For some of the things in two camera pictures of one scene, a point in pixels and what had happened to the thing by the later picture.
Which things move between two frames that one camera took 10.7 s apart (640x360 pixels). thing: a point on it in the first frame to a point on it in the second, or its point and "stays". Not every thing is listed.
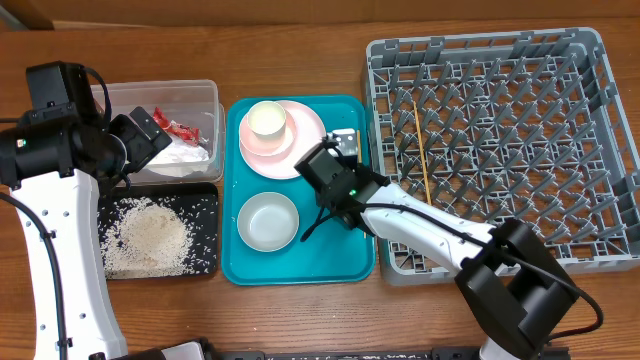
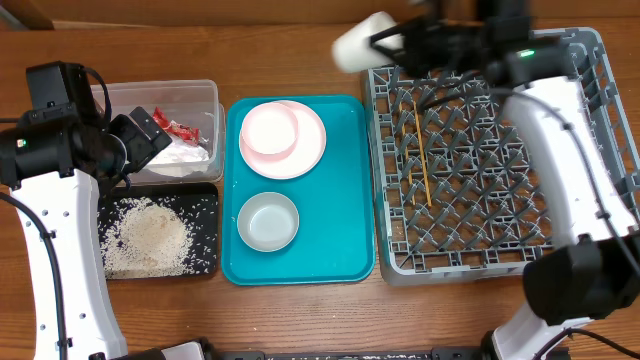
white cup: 267,119 to 354,51
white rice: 157,237 stays
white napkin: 179,159 stays
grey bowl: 268,221 stays
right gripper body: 322,198 to 453,41
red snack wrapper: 188,134 stays
